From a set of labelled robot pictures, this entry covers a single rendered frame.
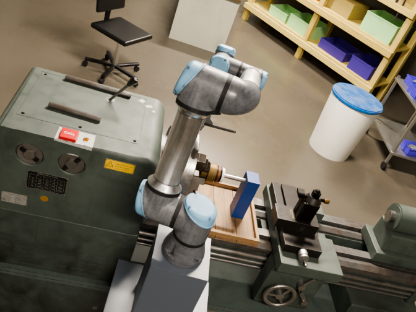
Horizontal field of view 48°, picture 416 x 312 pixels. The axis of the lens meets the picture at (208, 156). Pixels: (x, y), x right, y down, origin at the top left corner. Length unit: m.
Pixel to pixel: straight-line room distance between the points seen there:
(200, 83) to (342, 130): 3.47
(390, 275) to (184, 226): 1.29
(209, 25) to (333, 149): 2.29
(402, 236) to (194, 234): 1.25
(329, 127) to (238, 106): 3.44
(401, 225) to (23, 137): 1.70
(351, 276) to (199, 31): 4.24
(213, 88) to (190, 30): 4.73
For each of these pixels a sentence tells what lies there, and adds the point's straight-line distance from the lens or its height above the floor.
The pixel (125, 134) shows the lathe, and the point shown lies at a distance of 1.81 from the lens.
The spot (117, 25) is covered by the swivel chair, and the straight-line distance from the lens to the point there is 4.73.
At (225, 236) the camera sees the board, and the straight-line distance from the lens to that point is 2.08.
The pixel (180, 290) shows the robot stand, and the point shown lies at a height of 1.02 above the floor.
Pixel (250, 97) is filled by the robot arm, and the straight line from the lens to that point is 1.35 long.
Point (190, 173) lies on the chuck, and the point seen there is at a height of 1.16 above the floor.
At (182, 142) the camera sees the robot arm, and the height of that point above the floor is 1.51.
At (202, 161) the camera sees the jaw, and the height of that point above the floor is 1.19.
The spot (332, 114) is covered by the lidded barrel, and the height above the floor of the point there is 0.45.
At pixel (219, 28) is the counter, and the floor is 0.33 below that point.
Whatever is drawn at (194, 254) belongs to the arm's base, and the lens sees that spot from 1.57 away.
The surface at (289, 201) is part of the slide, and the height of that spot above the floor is 0.97.
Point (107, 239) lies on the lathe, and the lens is 2.00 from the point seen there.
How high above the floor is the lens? 2.28
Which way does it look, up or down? 34 degrees down
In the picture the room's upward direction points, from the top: 22 degrees clockwise
